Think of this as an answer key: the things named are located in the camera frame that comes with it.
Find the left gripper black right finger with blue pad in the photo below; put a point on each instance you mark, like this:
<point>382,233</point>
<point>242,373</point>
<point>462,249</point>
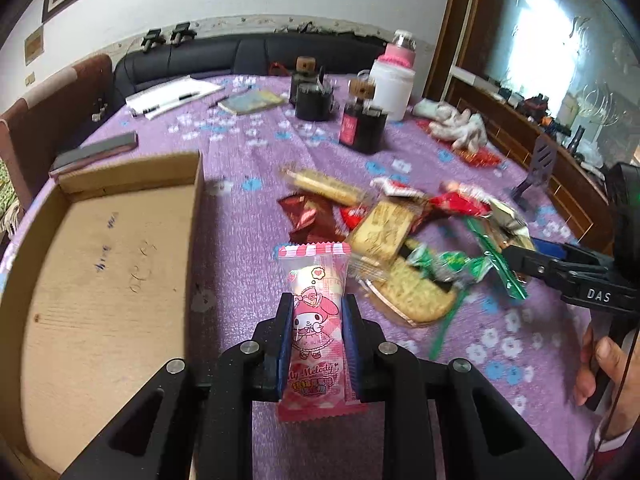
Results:
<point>383,372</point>

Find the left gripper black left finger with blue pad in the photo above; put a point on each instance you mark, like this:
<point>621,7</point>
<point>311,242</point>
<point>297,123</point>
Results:
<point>252,371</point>

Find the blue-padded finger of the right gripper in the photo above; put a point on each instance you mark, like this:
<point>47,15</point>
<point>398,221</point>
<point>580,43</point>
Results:
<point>550,249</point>

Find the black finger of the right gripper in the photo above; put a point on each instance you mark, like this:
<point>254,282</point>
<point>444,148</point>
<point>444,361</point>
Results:
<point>539,266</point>

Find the green round cracker packet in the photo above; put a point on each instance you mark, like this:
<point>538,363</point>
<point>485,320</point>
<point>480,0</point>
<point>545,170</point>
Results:
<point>427,287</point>

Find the pink My Melody snack packet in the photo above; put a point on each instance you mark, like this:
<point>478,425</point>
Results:
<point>318,379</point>

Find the dark red foil snack packet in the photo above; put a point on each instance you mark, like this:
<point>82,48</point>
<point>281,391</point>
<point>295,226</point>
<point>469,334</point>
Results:
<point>312,219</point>

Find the yellow cheese biscuit packet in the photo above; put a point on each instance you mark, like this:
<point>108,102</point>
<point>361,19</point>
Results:
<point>375,242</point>

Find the person's right hand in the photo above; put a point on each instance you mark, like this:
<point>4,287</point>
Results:
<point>612,360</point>

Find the grey phone stand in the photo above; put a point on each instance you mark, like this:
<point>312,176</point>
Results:
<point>539,171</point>

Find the red envelope under gloves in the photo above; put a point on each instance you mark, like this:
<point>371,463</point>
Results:
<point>475,157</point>

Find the white work gloves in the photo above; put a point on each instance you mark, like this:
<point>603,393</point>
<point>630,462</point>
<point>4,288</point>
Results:
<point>443,112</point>

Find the white red candy packet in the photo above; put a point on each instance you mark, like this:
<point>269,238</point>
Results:
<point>396,189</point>

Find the shallow cardboard box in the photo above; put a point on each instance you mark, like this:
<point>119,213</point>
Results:
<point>94,300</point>

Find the wooden cabinet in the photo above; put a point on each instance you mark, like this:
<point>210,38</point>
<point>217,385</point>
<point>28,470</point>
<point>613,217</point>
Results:
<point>565,72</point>

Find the purple floral tablecloth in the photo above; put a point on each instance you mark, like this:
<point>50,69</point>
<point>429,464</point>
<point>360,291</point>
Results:
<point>527,349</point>

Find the black jar with red label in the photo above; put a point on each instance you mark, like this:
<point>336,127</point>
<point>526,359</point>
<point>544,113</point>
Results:
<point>362,123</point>

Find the white plastic canister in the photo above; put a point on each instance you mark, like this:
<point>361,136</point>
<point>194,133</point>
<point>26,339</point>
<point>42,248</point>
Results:
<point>393,87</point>

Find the pink sleeved water bottle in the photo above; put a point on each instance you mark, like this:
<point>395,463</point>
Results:
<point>401,50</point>

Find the small yellow-blue booklet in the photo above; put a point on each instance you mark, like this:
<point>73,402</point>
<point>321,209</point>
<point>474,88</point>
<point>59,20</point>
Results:
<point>251,102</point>

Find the black smartphone pink case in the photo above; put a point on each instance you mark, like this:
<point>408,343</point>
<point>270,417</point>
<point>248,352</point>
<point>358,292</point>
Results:
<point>86,155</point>

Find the black pot with leaf lid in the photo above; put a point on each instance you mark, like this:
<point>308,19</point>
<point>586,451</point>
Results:
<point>314,102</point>

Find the black pen on notepad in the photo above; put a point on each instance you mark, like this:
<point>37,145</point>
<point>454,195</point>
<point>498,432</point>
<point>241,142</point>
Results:
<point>171,104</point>

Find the white paper notepad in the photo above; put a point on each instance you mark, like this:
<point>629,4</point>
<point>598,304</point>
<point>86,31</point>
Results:
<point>168,91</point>

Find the black jar with cork, rear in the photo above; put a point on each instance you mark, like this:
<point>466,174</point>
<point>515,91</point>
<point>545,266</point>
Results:
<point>307,71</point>

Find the green patterned cloth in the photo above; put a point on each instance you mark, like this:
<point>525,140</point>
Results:
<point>10,208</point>

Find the black leather sofa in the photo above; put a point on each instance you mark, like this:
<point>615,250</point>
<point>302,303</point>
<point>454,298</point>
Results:
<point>251,54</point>

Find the brown armchair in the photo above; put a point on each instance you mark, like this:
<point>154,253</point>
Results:
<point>52,118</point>

